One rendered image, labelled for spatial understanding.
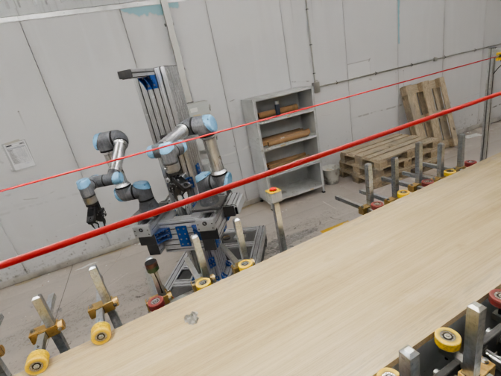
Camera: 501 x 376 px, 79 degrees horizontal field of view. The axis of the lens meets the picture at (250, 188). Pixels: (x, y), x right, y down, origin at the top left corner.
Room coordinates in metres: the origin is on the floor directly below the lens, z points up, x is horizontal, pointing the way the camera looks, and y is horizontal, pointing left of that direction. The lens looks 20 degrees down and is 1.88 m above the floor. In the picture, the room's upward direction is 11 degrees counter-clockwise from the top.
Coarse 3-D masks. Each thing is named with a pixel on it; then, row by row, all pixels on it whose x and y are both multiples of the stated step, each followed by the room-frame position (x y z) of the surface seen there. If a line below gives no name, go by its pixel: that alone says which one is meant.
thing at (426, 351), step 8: (488, 304) 1.03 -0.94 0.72; (488, 312) 1.03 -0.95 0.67; (464, 320) 0.97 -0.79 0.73; (488, 320) 1.04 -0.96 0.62; (456, 328) 0.95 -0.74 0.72; (464, 328) 0.97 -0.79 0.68; (424, 344) 0.87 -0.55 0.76; (432, 344) 0.89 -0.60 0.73; (424, 352) 0.87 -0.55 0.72; (432, 352) 0.89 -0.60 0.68; (424, 360) 0.87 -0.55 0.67; (432, 360) 0.89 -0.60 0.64; (440, 360) 0.91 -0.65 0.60; (448, 360) 0.93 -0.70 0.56; (392, 368) 0.81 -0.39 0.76; (424, 368) 0.87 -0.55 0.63; (432, 368) 0.89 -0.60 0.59; (440, 368) 0.91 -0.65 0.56
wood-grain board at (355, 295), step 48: (432, 192) 1.84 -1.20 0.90; (480, 192) 1.71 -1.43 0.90; (336, 240) 1.50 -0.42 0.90; (384, 240) 1.41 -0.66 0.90; (432, 240) 1.33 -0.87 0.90; (480, 240) 1.25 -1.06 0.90; (240, 288) 1.26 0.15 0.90; (288, 288) 1.19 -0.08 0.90; (336, 288) 1.12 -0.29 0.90; (384, 288) 1.06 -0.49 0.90; (432, 288) 1.01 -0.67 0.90; (480, 288) 0.96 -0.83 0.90; (144, 336) 1.07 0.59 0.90; (192, 336) 1.01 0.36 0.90; (240, 336) 0.96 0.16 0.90; (288, 336) 0.91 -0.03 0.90; (336, 336) 0.87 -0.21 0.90; (384, 336) 0.83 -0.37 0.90; (432, 336) 0.80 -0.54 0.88
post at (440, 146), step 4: (440, 144) 2.21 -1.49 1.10; (444, 144) 2.21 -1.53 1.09; (440, 148) 2.21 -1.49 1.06; (440, 152) 2.21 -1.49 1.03; (440, 156) 2.21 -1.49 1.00; (440, 160) 2.21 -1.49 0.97; (440, 164) 2.21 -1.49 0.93; (440, 168) 2.21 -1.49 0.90; (440, 172) 2.20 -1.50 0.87; (440, 176) 2.20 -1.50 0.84
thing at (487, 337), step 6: (492, 330) 0.81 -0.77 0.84; (498, 330) 0.81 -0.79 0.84; (486, 336) 0.79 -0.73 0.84; (492, 336) 0.79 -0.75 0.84; (486, 342) 0.77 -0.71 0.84; (492, 342) 0.79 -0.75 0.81; (492, 348) 0.79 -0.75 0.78; (498, 348) 0.81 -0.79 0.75; (498, 354) 0.81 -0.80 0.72; (444, 366) 0.72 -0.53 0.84; (450, 366) 0.71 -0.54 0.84; (456, 366) 0.71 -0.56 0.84; (438, 372) 0.70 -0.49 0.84; (444, 372) 0.70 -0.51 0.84; (450, 372) 0.70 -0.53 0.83; (456, 372) 0.71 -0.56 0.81; (498, 372) 0.75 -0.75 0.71
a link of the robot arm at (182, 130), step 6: (186, 120) 2.03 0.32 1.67; (180, 126) 1.98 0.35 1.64; (186, 126) 1.99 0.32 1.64; (174, 132) 1.89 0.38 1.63; (180, 132) 1.92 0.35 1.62; (186, 132) 1.98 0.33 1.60; (168, 138) 1.80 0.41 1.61; (174, 138) 1.84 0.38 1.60; (180, 138) 1.90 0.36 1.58; (156, 144) 1.72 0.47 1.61; (156, 150) 1.67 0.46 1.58; (150, 156) 1.69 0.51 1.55; (156, 156) 1.68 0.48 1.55
